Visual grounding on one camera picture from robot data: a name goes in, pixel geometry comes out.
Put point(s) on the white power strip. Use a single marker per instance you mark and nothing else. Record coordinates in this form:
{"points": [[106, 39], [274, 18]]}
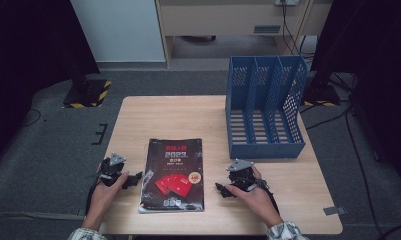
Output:
{"points": [[287, 2]]}

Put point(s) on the black magazine with red print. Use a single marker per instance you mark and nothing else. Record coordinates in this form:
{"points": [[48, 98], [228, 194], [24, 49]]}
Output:
{"points": [[173, 173]]}

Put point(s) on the grey tape strip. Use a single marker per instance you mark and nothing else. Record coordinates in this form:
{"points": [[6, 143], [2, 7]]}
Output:
{"points": [[334, 210]]}

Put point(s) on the person's right hand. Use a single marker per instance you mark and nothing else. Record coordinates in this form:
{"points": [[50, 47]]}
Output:
{"points": [[258, 201]]}

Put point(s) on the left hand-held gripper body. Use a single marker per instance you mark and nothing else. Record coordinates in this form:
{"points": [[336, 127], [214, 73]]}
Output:
{"points": [[110, 168]]}

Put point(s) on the person's left hand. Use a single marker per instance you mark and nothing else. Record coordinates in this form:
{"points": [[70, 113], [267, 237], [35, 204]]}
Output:
{"points": [[103, 200]]}

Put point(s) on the blue plastic file rack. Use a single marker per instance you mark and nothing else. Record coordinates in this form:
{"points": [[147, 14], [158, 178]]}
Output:
{"points": [[264, 133]]}

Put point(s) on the black stand base striped edge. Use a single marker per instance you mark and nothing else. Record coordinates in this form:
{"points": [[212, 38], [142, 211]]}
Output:
{"points": [[321, 95], [86, 95]]}

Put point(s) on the white cabinet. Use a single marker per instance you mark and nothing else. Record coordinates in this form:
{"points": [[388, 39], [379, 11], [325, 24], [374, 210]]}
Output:
{"points": [[121, 30]]}

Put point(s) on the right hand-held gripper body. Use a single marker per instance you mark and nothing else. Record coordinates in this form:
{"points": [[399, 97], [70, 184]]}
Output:
{"points": [[243, 175]]}

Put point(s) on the beige wooden desk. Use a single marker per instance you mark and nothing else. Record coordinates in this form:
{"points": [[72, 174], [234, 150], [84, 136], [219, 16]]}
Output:
{"points": [[214, 16]]}

